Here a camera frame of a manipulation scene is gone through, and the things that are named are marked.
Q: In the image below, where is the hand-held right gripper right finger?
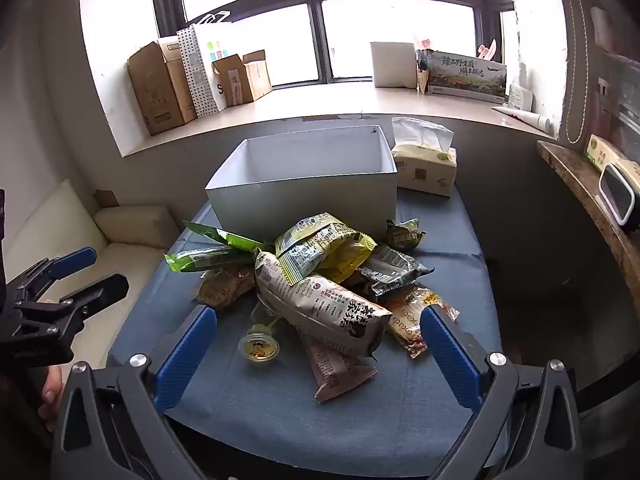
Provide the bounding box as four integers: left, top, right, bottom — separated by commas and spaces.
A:
420, 305, 583, 480

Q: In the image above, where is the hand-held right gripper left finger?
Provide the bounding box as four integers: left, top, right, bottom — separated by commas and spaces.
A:
50, 305, 218, 480

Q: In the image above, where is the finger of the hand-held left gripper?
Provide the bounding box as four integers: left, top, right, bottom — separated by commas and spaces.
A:
5, 247, 98, 302
12, 273, 130, 342

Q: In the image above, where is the orange clear snack packet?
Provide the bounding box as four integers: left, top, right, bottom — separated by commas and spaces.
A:
384, 285, 461, 359

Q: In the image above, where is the small jelly cup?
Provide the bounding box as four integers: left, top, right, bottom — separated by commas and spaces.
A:
238, 324, 280, 364

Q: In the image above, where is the brown square snack packet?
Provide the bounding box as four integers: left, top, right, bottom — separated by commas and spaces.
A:
194, 266, 257, 312

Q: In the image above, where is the light green snack packet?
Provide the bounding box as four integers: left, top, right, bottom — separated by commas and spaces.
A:
164, 247, 257, 274

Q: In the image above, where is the silver black snack packet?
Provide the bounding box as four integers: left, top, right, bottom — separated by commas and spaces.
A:
357, 244, 436, 297

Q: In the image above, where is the long brown snack packet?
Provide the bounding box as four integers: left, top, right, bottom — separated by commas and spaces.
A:
299, 330, 378, 404

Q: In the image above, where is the small dark green snack packet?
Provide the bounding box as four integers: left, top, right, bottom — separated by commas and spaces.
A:
384, 218, 427, 252

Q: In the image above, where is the yellow snack packet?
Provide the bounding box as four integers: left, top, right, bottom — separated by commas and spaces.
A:
324, 234, 377, 284

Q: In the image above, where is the large beige snack packet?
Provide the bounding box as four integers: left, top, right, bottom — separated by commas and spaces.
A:
254, 250, 394, 359

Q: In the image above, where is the yellow-green printed snack packet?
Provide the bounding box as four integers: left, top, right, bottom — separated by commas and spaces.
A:
274, 212, 362, 285

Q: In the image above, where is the white cardboard box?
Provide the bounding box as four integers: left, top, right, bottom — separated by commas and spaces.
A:
205, 125, 399, 241

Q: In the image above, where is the person's left hand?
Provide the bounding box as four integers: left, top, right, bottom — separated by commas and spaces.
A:
37, 364, 67, 434

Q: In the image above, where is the beige sofa cushion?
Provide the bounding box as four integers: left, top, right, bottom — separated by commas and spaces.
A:
0, 178, 182, 372

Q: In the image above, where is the tall brown cardboard box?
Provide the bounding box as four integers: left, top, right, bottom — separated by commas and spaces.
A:
127, 40, 199, 136

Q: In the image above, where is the tissue pack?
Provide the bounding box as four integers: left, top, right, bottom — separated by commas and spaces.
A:
391, 116, 459, 197

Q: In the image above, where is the wooden shelf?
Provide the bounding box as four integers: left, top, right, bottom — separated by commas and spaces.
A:
537, 140, 640, 306

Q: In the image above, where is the polka dot paper bag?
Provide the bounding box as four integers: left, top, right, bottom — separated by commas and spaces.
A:
176, 26, 221, 119

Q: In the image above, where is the white framed black device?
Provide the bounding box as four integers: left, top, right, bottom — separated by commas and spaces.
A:
598, 158, 640, 227

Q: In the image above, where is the small open cardboard box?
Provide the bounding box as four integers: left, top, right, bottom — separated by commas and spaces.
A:
211, 49, 274, 109

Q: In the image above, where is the white tube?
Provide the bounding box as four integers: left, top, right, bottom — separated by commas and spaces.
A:
491, 104, 554, 134

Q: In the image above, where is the yellow-green small box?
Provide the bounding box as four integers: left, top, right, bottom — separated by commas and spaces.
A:
583, 134, 627, 162

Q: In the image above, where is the white paper bag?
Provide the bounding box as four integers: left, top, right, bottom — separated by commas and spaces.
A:
192, 10, 252, 112

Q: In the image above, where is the white plastic bottle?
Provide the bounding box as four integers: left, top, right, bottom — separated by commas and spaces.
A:
508, 62, 534, 112

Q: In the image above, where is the long printed box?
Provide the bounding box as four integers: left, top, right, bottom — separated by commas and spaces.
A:
425, 51, 507, 104

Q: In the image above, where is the small tan packet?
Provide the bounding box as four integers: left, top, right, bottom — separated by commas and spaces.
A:
414, 49, 431, 97

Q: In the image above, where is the white windowsill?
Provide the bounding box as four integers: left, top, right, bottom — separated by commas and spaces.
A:
89, 82, 560, 157

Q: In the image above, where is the white square box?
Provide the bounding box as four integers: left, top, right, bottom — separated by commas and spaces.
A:
369, 41, 419, 89

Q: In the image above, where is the clear plastic drawer unit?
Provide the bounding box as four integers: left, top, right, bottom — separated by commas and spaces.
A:
590, 5, 640, 161

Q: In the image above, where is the dark stitched leather panel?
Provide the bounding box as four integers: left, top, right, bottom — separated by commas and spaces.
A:
549, 0, 603, 147

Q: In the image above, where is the window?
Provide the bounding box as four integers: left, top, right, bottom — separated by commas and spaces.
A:
149, 0, 517, 86

